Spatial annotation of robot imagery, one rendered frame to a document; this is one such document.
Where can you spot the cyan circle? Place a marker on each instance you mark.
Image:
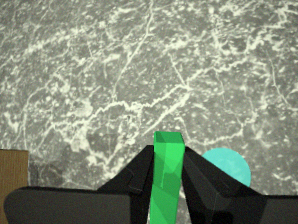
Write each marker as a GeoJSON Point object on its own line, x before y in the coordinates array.
{"type": "Point", "coordinates": [230, 162]}

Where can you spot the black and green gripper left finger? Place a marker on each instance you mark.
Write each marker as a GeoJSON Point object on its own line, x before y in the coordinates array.
{"type": "Point", "coordinates": [124, 199]}

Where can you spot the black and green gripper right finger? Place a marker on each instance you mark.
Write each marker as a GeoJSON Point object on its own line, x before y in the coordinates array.
{"type": "Point", "coordinates": [214, 197]}

